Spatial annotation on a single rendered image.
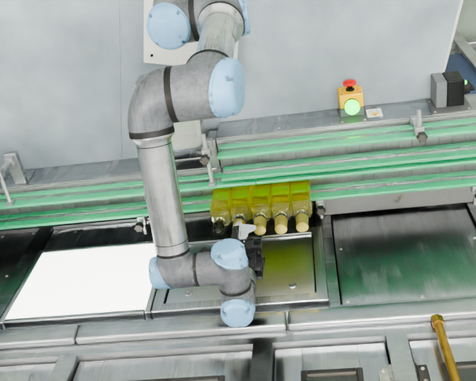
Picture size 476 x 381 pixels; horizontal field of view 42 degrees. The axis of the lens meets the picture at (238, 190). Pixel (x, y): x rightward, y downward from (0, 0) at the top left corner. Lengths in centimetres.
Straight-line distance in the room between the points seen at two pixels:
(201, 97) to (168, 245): 33
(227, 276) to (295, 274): 39
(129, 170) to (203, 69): 82
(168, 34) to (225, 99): 45
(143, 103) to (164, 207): 23
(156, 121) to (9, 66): 90
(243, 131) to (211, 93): 67
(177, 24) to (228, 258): 63
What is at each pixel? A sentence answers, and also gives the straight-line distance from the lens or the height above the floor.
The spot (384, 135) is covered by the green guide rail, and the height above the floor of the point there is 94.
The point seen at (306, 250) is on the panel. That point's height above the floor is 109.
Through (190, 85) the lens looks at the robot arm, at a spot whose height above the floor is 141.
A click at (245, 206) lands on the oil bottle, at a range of 174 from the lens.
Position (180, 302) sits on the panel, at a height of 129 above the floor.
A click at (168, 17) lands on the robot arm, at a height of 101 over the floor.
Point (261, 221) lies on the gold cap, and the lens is 169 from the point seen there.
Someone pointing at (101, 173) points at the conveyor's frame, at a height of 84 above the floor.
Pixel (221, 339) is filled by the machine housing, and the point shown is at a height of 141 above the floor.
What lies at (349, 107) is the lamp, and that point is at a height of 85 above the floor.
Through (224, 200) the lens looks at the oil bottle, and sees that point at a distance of 180.
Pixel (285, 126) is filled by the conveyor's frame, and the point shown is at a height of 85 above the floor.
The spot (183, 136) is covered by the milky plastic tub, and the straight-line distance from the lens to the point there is 199.
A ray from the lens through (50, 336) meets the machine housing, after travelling 174.
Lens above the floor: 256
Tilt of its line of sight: 60 degrees down
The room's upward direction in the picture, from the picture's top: 173 degrees counter-clockwise
